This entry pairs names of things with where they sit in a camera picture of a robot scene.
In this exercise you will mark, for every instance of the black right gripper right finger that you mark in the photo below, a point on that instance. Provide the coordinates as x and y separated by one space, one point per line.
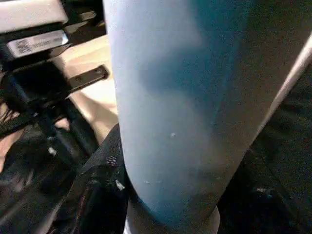
263 207

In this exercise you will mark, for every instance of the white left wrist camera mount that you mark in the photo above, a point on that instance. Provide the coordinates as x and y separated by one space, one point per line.
29 17

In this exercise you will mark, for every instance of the black plastic mat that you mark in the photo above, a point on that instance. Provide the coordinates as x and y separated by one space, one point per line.
292 122

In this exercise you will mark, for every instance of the white plastic table leg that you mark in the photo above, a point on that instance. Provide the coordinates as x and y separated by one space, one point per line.
182 97

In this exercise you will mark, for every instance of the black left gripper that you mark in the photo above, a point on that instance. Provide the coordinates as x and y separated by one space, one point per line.
36 83

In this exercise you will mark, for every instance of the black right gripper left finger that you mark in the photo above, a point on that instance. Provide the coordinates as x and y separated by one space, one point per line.
102 195

